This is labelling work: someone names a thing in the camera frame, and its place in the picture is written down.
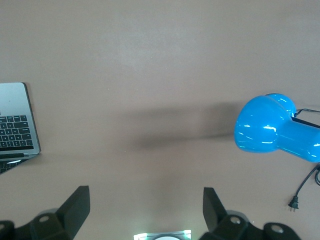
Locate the blue desk lamp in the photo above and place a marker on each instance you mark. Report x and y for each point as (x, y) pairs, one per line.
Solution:
(262, 125)

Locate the silver laptop with black keyboard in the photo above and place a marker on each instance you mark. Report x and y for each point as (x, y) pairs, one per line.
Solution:
(15, 100)

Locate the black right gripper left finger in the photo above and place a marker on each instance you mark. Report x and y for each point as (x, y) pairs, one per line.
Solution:
(72, 212)

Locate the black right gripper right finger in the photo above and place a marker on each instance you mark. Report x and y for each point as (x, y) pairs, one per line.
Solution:
(215, 215)

